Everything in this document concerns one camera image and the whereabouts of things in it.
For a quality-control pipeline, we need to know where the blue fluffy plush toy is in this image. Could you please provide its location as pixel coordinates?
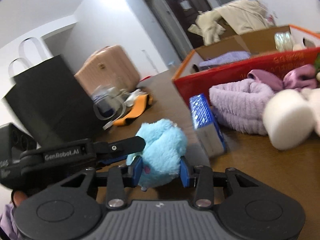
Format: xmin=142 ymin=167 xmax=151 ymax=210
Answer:
xmin=126 ymin=119 xmax=188 ymax=191

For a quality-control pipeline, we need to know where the lilac fluffy headband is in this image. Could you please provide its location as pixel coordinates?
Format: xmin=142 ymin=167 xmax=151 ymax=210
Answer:
xmin=209 ymin=79 xmax=274 ymax=135

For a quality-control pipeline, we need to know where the white round sponge puff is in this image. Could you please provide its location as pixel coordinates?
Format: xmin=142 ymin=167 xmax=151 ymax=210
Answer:
xmin=263 ymin=89 xmax=316 ymax=151

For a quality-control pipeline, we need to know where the white yellow sheep plush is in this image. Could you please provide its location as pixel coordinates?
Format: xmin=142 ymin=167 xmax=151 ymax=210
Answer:
xmin=302 ymin=64 xmax=319 ymax=135

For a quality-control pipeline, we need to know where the purple satin bow scrunchie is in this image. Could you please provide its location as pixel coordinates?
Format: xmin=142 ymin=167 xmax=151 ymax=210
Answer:
xmin=247 ymin=64 xmax=317 ymax=92

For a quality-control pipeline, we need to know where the person's left hand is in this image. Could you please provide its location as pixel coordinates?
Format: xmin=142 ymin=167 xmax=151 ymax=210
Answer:
xmin=11 ymin=191 xmax=28 ymax=207

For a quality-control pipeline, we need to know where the blue tissue pack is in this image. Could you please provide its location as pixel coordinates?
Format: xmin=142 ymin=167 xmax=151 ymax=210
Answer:
xmin=189 ymin=94 xmax=226 ymax=158

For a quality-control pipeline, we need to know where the clear glass jar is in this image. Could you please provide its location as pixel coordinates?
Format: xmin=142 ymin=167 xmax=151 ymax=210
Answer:
xmin=91 ymin=86 xmax=126 ymax=121

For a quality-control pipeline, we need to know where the black paper shopping bag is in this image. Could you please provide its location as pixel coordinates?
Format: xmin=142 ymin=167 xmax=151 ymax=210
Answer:
xmin=4 ymin=55 xmax=104 ymax=147

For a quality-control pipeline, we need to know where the pink hard-shell suitcase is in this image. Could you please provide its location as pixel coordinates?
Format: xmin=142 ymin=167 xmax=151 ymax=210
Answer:
xmin=74 ymin=45 xmax=140 ymax=94

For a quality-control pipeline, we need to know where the purple cloth in box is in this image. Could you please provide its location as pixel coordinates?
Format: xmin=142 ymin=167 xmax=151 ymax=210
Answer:
xmin=199 ymin=51 xmax=251 ymax=68

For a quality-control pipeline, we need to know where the red cardboard box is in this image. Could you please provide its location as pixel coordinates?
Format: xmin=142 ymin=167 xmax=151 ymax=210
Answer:
xmin=172 ymin=25 xmax=319 ymax=103

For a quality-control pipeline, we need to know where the pale green mesh ball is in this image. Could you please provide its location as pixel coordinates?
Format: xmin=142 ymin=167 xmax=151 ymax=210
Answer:
xmin=274 ymin=31 xmax=294 ymax=52

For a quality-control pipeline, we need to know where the beige coat on chair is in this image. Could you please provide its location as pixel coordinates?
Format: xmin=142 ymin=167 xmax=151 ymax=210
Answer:
xmin=188 ymin=0 xmax=274 ymax=46

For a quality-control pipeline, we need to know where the dark brown entrance door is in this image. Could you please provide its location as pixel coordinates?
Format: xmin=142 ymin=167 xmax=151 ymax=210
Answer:
xmin=165 ymin=0 xmax=212 ymax=48

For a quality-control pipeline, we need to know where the orange strap band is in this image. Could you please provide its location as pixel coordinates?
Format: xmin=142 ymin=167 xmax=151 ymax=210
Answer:
xmin=113 ymin=94 xmax=153 ymax=126

